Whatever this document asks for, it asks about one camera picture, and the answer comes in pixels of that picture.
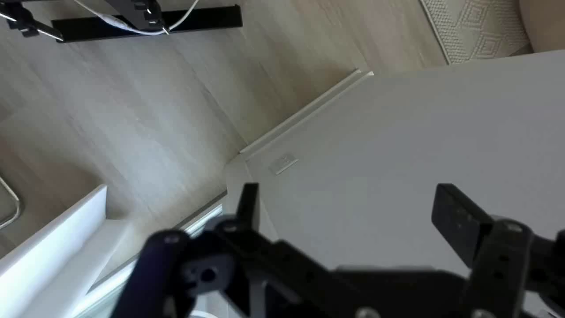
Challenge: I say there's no beige patterned rug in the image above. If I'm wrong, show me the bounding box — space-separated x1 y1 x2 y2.
419 0 532 65

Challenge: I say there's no white round table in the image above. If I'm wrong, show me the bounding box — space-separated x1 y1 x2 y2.
226 51 565 270

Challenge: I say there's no white cable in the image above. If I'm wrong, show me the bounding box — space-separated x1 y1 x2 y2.
75 0 202 38

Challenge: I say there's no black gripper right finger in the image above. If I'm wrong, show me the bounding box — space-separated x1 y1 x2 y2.
431 183 493 266

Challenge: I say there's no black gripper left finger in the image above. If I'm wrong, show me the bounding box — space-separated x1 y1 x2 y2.
237 183 260 229

